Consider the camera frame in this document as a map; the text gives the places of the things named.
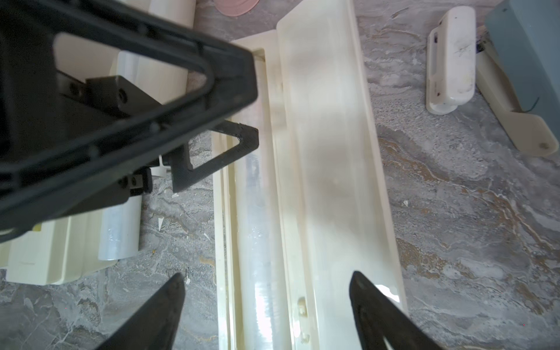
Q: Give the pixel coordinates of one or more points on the pink pencil cup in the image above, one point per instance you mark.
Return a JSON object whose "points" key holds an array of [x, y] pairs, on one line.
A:
{"points": [[235, 8]]}

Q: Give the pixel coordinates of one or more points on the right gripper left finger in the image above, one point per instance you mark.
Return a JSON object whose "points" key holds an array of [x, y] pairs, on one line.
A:
{"points": [[155, 324]]}

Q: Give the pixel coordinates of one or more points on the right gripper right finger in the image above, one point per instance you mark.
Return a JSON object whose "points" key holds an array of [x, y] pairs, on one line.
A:
{"points": [[380, 324]]}

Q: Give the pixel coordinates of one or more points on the thin plastic wrap roll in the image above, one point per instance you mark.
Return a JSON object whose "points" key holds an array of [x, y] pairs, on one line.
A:
{"points": [[120, 232]]}

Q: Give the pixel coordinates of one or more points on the blue stapler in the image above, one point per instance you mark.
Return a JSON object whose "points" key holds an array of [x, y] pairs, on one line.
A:
{"points": [[518, 72]]}

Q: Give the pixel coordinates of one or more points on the cream dispenser lid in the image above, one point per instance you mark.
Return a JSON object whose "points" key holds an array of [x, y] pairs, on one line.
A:
{"points": [[344, 214]]}

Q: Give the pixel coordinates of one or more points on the small white case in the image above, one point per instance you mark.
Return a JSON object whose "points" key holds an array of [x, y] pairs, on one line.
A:
{"points": [[451, 49]]}

